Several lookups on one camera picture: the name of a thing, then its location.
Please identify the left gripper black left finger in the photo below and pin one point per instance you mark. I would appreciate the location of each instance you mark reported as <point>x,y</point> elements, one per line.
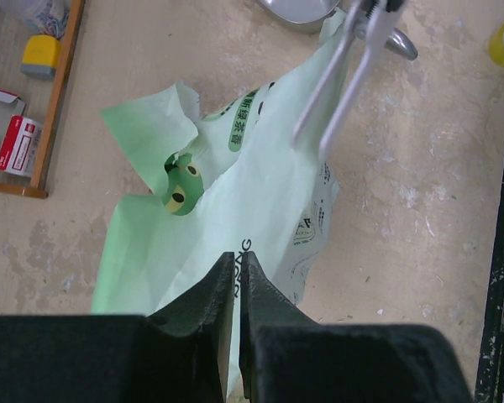
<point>178,354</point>

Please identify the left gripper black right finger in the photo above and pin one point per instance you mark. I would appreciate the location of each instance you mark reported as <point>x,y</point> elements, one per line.
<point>285,356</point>

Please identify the green cat litter bag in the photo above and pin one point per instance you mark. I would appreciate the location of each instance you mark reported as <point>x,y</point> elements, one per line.
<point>232,181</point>

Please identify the silver metal scoop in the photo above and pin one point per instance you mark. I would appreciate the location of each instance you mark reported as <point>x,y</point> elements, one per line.
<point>308,16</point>

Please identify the red white small box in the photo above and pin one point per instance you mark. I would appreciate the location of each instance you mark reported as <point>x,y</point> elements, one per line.
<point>19,136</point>

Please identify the wooden shoe rack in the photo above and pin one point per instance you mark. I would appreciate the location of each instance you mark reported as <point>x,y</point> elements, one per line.
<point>43,98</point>

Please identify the yellow grey tape measure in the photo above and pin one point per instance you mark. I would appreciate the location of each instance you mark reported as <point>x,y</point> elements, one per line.
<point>41,57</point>

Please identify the clear plastic cup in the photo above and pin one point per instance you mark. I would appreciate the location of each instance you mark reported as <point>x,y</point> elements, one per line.
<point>48,17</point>

